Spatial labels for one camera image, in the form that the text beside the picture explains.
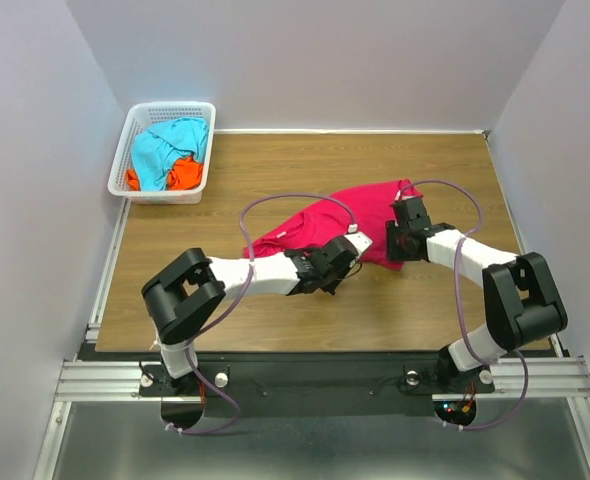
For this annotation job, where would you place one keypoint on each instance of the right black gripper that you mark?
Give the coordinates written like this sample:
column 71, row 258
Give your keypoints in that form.
column 393, row 251

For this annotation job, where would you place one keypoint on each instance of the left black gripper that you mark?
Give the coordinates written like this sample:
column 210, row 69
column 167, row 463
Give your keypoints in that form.
column 331, row 286

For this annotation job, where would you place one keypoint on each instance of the pink t-shirt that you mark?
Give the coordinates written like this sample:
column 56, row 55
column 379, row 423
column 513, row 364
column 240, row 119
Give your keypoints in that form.
column 324, row 220

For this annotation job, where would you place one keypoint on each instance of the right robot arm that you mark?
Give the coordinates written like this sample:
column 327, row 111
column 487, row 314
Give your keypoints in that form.
column 521, row 301

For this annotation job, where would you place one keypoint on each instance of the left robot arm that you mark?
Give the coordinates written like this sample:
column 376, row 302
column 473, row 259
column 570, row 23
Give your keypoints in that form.
column 181, row 298

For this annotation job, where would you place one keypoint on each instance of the orange t-shirt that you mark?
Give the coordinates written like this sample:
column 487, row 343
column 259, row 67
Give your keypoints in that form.
column 186, row 174

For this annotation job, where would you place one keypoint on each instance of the white plastic basket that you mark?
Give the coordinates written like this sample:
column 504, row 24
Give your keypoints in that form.
column 139, row 118

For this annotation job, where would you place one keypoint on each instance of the light blue t-shirt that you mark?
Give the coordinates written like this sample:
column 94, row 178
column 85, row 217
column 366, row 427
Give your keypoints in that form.
column 155, row 151

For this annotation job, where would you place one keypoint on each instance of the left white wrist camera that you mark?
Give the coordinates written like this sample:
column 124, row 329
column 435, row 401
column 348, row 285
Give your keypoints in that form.
column 359, row 240

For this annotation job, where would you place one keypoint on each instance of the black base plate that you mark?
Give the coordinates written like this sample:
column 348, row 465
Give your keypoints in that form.
column 282, row 385

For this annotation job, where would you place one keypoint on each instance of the aluminium rail frame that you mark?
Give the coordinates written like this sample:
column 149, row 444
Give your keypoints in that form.
column 534, row 425

